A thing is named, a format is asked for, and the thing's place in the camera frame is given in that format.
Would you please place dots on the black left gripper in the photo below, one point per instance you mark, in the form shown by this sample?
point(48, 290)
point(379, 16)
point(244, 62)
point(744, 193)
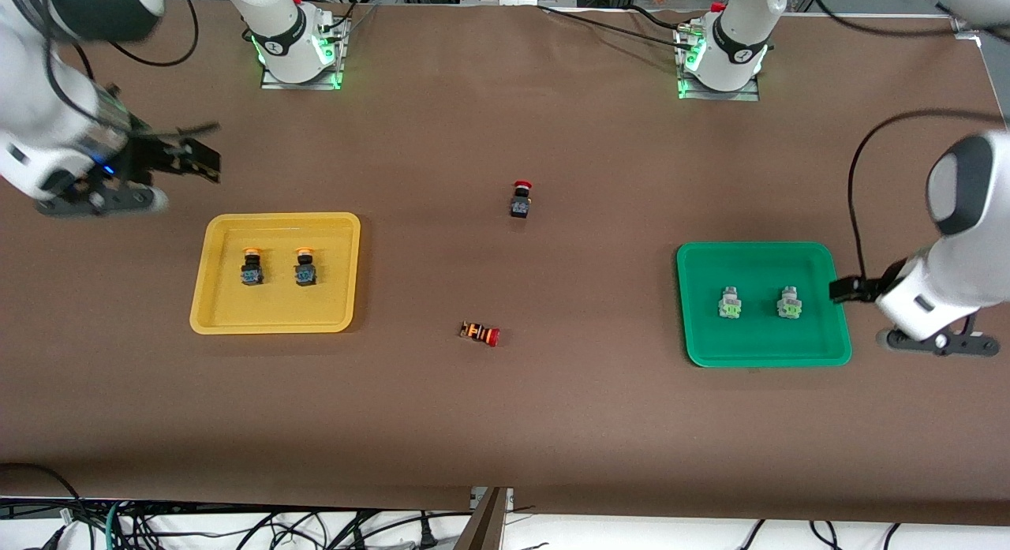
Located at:
point(878, 286)

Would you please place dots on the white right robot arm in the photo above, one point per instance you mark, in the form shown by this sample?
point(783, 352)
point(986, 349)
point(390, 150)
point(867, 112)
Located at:
point(39, 92)

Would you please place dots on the red button black base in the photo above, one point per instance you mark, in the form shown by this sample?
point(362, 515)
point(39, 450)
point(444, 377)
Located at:
point(520, 205)

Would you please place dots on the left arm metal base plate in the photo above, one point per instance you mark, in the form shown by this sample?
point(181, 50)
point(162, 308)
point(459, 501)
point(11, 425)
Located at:
point(750, 95)

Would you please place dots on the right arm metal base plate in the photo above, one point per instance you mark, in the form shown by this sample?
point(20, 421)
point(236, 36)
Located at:
point(335, 69)

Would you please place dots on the yellow plastic tray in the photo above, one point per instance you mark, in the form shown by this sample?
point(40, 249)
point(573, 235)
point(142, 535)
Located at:
point(276, 309)

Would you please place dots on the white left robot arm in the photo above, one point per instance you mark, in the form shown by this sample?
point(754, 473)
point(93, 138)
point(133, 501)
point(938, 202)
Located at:
point(947, 297)

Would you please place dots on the yellow push button switch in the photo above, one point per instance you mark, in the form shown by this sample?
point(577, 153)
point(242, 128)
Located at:
point(305, 275)
point(252, 275)

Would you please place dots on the table leg with bracket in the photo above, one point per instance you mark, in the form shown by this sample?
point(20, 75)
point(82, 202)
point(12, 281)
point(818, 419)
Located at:
point(483, 526)

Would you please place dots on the red button orange base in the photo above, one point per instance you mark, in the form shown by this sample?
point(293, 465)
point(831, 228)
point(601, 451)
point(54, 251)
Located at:
point(477, 331)

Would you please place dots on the brown table cover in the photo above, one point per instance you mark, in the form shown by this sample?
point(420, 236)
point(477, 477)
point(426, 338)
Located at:
point(505, 424)

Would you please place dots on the green plastic tray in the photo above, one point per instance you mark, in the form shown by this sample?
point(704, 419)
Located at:
point(761, 341)

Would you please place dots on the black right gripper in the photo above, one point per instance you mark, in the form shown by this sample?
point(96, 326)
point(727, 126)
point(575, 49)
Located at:
point(150, 155)

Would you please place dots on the green push button switch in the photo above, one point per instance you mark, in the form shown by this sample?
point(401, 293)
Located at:
point(730, 305)
point(789, 305)

